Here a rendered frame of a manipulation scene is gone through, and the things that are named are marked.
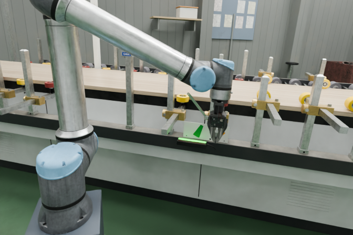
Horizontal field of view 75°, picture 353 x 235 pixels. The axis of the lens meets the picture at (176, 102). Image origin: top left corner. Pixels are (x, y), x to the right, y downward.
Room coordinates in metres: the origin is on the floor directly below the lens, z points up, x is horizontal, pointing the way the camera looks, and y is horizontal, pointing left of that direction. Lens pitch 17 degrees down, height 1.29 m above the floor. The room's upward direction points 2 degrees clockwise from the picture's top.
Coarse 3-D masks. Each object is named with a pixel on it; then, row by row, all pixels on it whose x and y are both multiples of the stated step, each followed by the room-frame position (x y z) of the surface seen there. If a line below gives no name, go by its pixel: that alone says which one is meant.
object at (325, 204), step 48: (96, 96) 1.63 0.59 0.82; (144, 96) 1.54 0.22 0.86; (0, 144) 1.85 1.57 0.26; (48, 144) 1.73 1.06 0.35; (288, 144) 1.32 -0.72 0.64; (336, 144) 1.27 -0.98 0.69; (144, 192) 1.57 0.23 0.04; (192, 192) 1.46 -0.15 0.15; (240, 192) 1.38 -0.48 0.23; (288, 192) 1.31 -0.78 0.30; (336, 192) 1.25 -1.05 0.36
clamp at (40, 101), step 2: (26, 96) 1.52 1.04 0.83; (34, 96) 1.52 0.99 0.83; (36, 96) 1.52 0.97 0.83; (24, 98) 1.50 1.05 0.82; (26, 98) 1.49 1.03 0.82; (28, 98) 1.49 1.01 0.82; (30, 98) 1.49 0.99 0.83; (32, 98) 1.48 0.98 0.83; (34, 98) 1.48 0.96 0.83; (36, 98) 1.48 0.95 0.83; (38, 98) 1.48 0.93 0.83; (40, 98) 1.48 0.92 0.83; (42, 98) 1.50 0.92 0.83; (44, 98) 1.51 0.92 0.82; (24, 100) 1.49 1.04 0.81; (26, 100) 1.49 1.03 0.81; (36, 100) 1.48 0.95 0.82; (38, 100) 1.47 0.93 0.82; (40, 100) 1.48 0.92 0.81; (42, 100) 1.49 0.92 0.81; (44, 100) 1.51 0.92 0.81; (36, 102) 1.48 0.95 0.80; (38, 102) 1.47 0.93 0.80; (40, 102) 1.48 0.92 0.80; (42, 102) 1.49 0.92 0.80; (44, 102) 1.51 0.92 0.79; (34, 104) 1.48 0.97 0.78; (36, 104) 1.48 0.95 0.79; (38, 104) 1.47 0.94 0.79; (40, 104) 1.48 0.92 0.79; (42, 104) 1.49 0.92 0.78
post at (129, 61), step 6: (126, 60) 1.34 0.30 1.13; (132, 60) 1.35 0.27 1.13; (126, 66) 1.34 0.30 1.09; (132, 66) 1.35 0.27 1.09; (126, 72) 1.34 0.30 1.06; (132, 72) 1.35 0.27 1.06; (126, 78) 1.34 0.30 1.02; (132, 78) 1.35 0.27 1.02; (126, 84) 1.34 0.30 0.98; (132, 84) 1.35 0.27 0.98; (126, 90) 1.34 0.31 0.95; (132, 90) 1.35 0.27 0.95; (126, 96) 1.34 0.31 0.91; (132, 96) 1.35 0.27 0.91; (126, 102) 1.34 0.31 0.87; (132, 102) 1.35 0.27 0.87; (126, 108) 1.35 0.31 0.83; (132, 108) 1.34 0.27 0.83; (132, 114) 1.34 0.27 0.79; (132, 120) 1.34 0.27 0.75; (126, 126) 1.33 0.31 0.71; (132, 126) 1.33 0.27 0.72
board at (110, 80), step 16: (16, 64) 2.46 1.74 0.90; (32, 64) 2.51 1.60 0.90; (48, 80) 1.73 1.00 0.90; (96, 80) 1.81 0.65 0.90; (112, 80) 1.83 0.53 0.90; (144, 80) 1.89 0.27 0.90; (160, 80) 1.92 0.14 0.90; (176, 80) 1.95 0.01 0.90; (160, 96) 1.50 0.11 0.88; (192, 96) 1.45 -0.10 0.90; (208, 96) 1.47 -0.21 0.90; (240, 96) 1.50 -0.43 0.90; (256, 96) 1.52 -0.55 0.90; (272, 96) 1.54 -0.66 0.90; (288, 96) 1.56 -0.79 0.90; (320, 96) 1.60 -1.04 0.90; (336, 96) 1.62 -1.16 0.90; (352, 96) 1.65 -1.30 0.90; (336, 112) 1.27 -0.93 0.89; (352, 112) 1.25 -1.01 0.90
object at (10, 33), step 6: (6, 0) 2.87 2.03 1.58; (6, 6) 2.86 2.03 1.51; (6, 12) 2.85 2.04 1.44; (6, 18) 2.85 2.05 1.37; (6, 24) 2.85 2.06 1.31; (12, 30) 2.88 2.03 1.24; (12, 36) 2.87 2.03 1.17; (12, 42) 2.86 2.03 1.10; (12, 48) 2.85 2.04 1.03; (12, 54) 2.85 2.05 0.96; (12, 60) 2.85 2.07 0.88
